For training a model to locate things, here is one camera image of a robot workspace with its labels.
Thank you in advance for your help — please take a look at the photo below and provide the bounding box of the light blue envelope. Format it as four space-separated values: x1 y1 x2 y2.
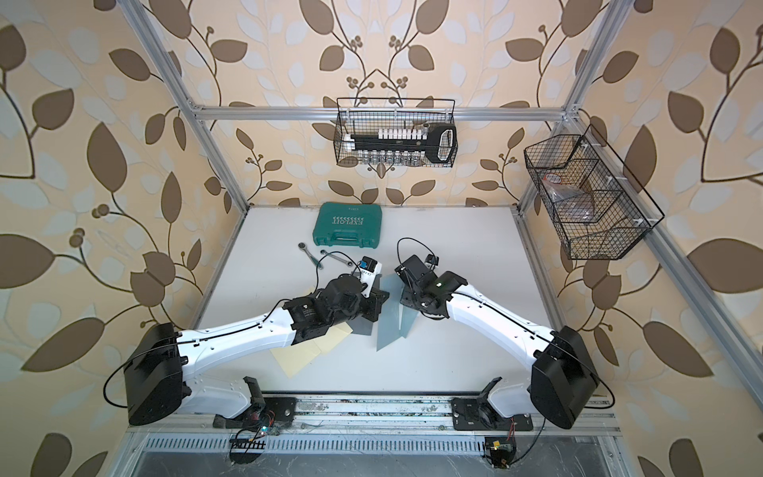
377 274 418 351

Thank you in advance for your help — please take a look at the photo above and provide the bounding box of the dark grey envelope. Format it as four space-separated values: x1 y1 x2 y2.
347 317 375 336

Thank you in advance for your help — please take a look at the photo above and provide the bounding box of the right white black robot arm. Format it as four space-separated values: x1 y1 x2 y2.
395 256 602 429

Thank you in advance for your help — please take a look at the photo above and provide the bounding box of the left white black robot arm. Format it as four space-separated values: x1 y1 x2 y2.
123 274 389 427

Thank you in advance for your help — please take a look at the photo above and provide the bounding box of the yellow envelope green seal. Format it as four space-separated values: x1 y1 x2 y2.
313 323 352 354

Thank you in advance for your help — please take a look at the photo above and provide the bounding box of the yellow envelope red seal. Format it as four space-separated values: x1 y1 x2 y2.
270 342 321 378

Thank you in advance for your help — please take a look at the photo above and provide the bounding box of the silver combination wrench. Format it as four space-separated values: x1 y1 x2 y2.
320 250 355 268

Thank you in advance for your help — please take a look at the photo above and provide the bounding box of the green tool case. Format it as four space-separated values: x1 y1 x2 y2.
312 203 383 248

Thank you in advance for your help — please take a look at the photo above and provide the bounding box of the black socket set holder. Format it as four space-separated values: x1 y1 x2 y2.
335 123 458 167

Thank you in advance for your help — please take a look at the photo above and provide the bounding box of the clear plastic bag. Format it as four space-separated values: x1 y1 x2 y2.
542 173 595 223

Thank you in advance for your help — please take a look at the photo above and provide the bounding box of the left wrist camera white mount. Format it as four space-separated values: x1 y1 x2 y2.
359 256 383 298

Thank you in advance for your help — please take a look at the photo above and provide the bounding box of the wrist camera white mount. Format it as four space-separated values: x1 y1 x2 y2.
359 256 383 298
425 254 439 270

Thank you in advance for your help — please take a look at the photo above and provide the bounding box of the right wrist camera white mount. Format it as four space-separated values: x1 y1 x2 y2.
425 254 439 270

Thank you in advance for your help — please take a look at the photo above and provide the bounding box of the ratchet wrench green handle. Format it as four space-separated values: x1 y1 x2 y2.
298 242 323 270

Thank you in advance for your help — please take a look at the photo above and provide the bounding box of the aluminium rail front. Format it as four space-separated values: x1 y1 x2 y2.
130 393 623 436

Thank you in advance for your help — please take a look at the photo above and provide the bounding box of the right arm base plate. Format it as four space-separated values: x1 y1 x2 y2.
450 377 534 431

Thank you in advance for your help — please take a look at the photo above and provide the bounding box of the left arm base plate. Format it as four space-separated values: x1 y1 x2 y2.
213 377 297 429

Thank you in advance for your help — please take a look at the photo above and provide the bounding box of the black wire basket back wall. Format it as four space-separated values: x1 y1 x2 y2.
333 97 458 168

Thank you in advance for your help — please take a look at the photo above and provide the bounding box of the black wire basket wall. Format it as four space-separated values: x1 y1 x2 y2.
333 97 458 168
524 125 665 260

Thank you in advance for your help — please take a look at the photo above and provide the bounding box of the right electronics board with wires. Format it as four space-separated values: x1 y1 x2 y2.
483 430 517 469

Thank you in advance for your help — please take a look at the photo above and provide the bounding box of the electronics board with wires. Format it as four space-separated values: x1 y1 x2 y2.
229 413 275 465
483 430 517 469

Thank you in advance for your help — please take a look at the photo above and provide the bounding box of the left electronics board with wires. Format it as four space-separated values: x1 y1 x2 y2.
229 413 275 465

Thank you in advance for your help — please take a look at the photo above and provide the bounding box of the black wire basket right wall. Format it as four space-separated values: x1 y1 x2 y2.
524 125 665 260

